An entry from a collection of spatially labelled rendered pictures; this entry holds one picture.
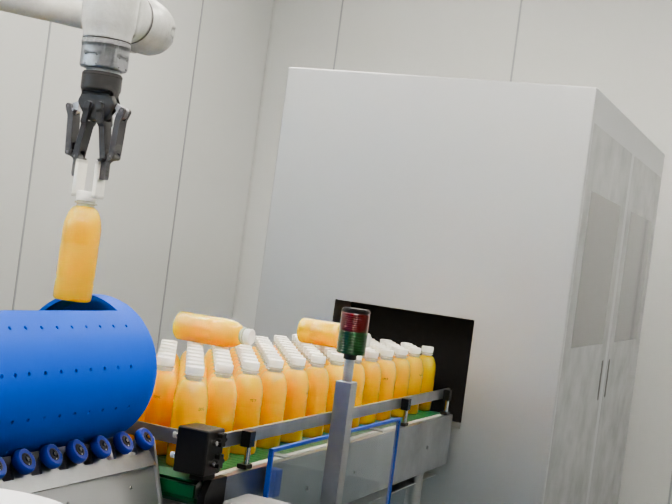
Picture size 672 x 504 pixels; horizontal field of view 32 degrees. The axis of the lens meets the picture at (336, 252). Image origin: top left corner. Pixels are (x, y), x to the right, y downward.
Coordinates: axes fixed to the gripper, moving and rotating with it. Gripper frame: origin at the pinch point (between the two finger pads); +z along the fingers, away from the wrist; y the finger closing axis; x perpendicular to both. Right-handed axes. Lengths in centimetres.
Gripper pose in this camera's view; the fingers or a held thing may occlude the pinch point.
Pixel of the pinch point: (89, 179)
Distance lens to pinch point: 222.7
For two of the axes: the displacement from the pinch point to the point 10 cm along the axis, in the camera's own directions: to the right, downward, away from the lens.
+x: 3.9, 0.4, 9.2
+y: 9.1, 1.2, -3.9
